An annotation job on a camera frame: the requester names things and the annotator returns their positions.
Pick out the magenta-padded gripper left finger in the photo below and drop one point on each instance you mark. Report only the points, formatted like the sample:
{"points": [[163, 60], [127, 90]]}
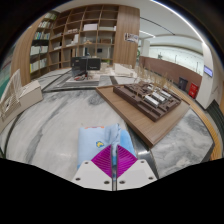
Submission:
{"points": [[95, 175]]}

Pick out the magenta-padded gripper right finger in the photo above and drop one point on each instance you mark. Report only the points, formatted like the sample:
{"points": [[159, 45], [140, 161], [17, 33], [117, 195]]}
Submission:
{"points": [[135, 175]]}

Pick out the light blue towel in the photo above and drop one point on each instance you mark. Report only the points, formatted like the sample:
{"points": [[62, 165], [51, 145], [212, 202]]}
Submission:
{"points": [[91, 140]]}

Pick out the brown architectural model on board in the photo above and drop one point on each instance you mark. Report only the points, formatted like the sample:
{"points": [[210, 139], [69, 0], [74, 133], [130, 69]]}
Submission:
{"points": [[146, 106]]}

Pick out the red cabinet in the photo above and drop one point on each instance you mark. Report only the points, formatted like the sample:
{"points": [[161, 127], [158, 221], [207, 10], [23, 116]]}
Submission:
{"points": [[193, 90]]}

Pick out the dark bin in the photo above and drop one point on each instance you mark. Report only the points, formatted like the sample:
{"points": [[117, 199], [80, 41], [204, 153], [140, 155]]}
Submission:
{"points": [[183, 84]]}

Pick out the glass-fronted bookshelf with green books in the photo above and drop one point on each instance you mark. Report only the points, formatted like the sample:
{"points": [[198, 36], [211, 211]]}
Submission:
{"points": [[5, 78]]}

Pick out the poster on shelf side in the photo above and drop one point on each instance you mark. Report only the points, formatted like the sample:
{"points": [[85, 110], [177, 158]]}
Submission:
{"points": [[131, 37]]}

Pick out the wooden shelf unit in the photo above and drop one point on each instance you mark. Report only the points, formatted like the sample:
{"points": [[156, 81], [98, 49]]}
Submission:
{"points": [[83, 33]]}

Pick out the wall screen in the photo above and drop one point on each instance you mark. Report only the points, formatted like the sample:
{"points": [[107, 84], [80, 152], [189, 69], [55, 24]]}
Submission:
{"points": [[208, 71]]}

